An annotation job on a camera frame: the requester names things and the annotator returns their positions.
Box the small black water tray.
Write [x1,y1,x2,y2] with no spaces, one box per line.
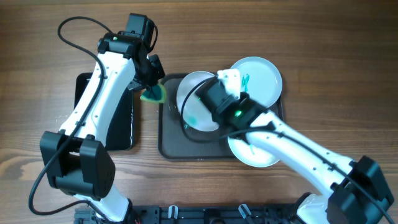
[74,72,134,151]

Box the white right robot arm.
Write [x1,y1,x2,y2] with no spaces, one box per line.
[192,69,394,223]

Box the white plate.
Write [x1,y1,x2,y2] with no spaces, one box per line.
[228,138,279,167]
[231,57,283,108]
[176,71,219,132]

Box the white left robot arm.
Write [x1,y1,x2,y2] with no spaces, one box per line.
[29,32,165,223]

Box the green yellow sponge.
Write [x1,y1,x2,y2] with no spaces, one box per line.
[140,83,167,104]

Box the black mounting rail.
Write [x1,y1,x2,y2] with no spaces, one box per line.
[73,203,299,224]

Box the large dark serving tray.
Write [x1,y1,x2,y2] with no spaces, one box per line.
[157,73,284,162]

